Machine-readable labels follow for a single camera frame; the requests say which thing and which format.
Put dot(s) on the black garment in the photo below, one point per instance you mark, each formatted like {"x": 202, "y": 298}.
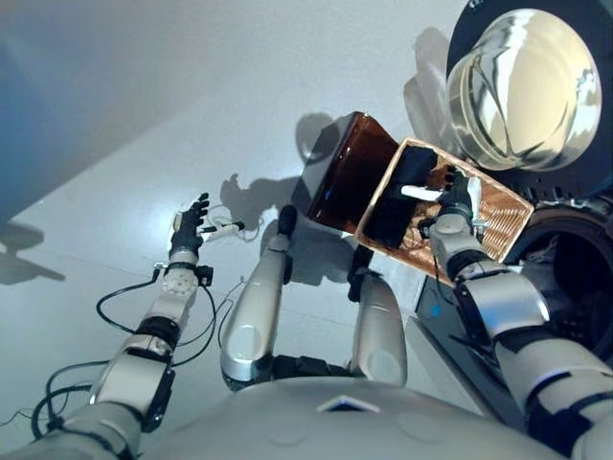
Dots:
{"x": 392, "y": 220}

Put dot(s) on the grey front-load washing machine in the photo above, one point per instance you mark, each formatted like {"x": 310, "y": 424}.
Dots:
{"x": 579, "y": 249}

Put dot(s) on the dark brown wooden stool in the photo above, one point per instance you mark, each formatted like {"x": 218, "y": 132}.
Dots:
{"x": 354, "y": 177}

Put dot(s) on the robot grey torso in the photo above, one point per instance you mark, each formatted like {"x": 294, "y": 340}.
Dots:
{"x": 354, "y": 431}

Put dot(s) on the robot left silver arm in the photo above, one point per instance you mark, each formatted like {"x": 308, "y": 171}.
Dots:
{"x": 139, "y": 374}

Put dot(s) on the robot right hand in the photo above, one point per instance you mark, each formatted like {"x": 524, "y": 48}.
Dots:
{"x": 455, "y": 194}

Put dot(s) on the robot right leg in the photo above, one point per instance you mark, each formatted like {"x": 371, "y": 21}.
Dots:
{"x": 380, "y": 330}

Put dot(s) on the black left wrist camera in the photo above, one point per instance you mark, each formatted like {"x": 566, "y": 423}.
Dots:
{"x": 206, "y": 275}

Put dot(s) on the robot right silver arm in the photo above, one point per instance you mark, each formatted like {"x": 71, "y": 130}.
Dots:
{"x": 512, "y": 311}

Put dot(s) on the brown wicker laundry basket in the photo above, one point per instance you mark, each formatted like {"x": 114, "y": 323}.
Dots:
{"x": 503, "y": 215}

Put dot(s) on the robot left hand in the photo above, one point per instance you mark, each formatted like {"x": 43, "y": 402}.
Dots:
{"x": 187, "y": 235}

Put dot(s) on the round glass washer door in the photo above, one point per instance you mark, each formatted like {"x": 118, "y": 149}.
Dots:
{"x": 527, "y": 96}

